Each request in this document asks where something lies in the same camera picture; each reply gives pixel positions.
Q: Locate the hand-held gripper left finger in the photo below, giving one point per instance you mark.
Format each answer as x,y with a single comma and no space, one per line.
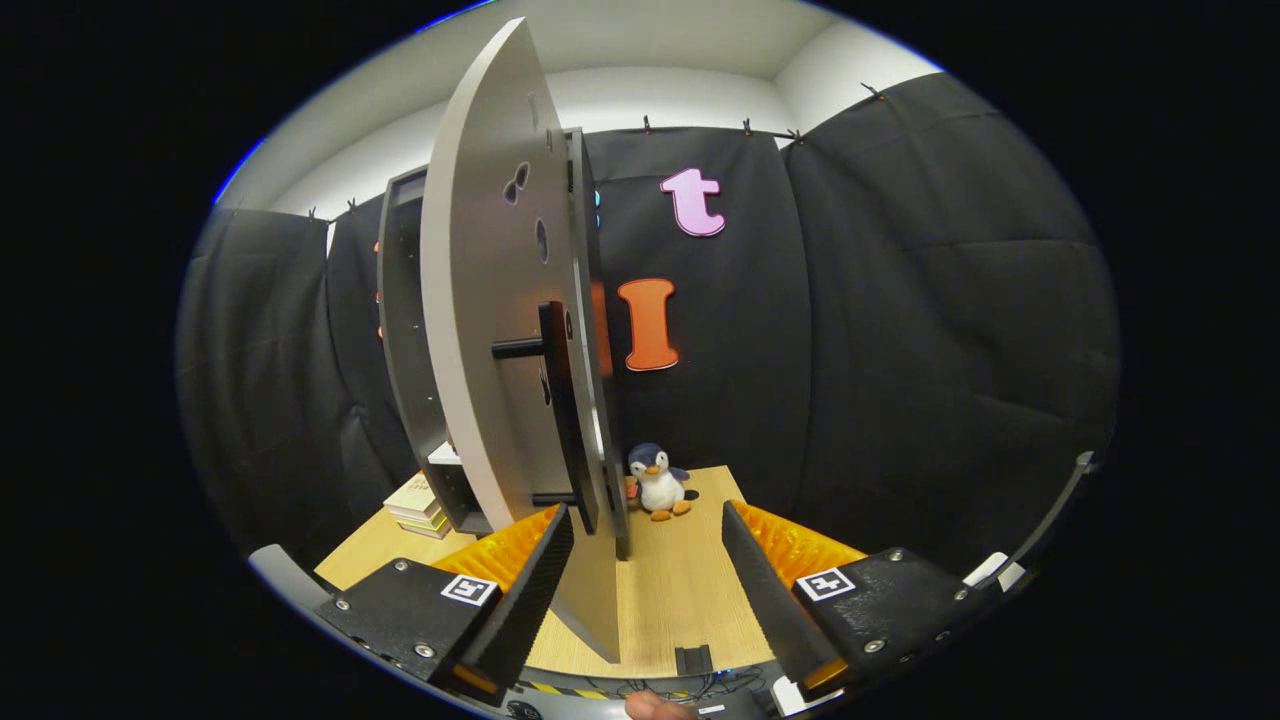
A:
530,600

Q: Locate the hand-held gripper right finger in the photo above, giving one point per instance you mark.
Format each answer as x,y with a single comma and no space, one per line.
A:
770,600

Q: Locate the white cabinet shelf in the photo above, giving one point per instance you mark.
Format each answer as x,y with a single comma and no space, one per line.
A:
445,455

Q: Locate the yellow black striped tape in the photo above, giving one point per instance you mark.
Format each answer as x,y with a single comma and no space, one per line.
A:
560,689

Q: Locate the black table clamp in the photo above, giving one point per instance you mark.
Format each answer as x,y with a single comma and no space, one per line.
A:
693,660

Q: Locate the stack of books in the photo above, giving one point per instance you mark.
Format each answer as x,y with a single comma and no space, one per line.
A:
412,500

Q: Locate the penguin plush toy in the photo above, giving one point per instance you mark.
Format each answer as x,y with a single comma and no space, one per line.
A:
657,485

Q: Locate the dark curved bar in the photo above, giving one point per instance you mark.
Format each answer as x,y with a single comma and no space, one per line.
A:
1065,505

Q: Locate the row of black cloth clips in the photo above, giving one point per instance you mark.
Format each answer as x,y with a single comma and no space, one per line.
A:
647,125

